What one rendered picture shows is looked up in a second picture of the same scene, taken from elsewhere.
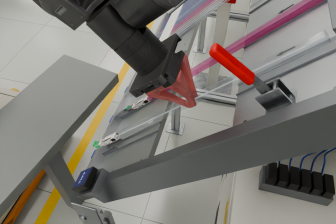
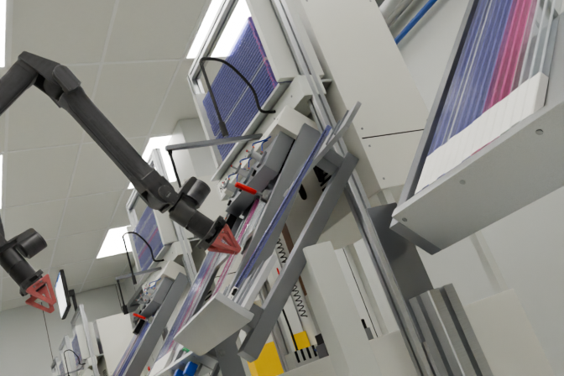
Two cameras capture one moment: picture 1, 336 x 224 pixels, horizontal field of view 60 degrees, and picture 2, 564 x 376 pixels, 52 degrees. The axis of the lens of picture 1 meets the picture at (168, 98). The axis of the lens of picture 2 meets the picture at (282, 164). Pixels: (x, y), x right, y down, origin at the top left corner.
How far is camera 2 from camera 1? 1.44 m
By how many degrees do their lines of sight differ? 79
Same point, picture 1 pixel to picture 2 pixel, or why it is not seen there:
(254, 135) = (272, 201)
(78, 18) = (175, 196)
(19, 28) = not seen: outside the picture
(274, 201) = not seen: hidden behind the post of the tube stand
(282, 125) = (276, 190)
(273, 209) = not seen: hidden behind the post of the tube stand
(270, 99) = (266, 195)
